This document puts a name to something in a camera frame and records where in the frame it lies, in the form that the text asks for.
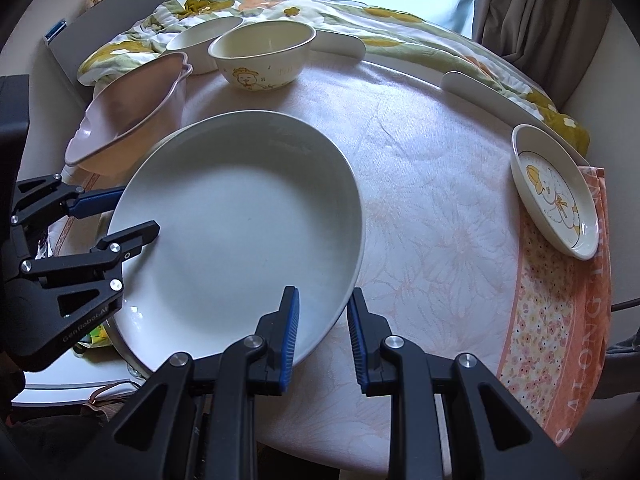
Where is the green yellow packet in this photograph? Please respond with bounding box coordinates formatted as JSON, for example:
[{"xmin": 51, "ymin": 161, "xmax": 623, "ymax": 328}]
[{"xmin": 75, "ymin": 322, "xmax": 116, "ymax": 351}]

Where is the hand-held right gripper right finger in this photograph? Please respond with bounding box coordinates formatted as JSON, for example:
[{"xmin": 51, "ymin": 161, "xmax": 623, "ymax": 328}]
[{"xmin": 346, "ymin": 287, "xmax": 586, "ymax": 480}]

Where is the floral quilted blanket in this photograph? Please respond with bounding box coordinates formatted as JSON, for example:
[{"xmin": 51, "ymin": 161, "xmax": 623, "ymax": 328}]
[{"xmin": 77, "ymin": 0, "xmax": 591, "ymax": 156}]

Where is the white board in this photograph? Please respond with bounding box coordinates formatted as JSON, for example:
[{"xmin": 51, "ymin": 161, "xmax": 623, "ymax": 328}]
[{"xmin": 10, "ymin": 355, "xmax": 146, "ymax": 406}]

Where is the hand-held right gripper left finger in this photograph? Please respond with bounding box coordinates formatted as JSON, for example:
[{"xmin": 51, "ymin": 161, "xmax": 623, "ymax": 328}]
[{"xmin": 97, "ymin": 286, "xmax": 301, "ymax": 480}]

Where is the small plate with cartoon print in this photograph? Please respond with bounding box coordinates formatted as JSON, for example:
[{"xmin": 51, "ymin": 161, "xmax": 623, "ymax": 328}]
[{"xmin": 510, "ymin": 124, "xmax": 601, "ymax": 261}]

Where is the pale tablecloth with orange border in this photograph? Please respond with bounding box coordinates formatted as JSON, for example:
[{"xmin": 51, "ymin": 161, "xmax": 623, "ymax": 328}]
[{"xmin": 47, "ymin": 52, "xmax": 613, "ymax": 466}]

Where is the beige curtain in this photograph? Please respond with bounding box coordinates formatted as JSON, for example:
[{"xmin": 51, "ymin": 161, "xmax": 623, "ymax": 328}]
[{"xmin": 472, "ymin": 0, "xmax": 618, "ymax": 106}]

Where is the grey cabinet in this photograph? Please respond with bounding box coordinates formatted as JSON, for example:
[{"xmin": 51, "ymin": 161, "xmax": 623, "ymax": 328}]
[{"xmin": 45, "ymin": 0, "xmax": 223, "ymax": 88}]

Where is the cream bowl with cartoon print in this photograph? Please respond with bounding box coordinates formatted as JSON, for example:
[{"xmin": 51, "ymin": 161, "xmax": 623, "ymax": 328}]
[{"xmin": 207, "ymin": 21, "xmax": 317, "ymax": 92}]

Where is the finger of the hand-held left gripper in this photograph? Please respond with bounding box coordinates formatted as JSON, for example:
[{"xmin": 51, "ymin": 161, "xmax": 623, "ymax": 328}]
[
  {"xmin": 11, "ymin": 174, "xmax": 126, "ymax": 223},
  {"xmin": 20, "ymin": 220, "xmax": 161, "ymax": 291}
]

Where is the large white plate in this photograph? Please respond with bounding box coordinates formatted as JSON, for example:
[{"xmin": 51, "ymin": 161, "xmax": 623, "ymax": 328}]
[{"xmin": 106, "ymin": 110, "xmax": 366, "ymax": 378}]

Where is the plain cream bowl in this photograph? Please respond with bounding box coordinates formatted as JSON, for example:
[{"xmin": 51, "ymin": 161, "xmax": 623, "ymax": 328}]
[{"xmin": 165, "ymin": 16, "xmax": 244, "ymax": 75}]

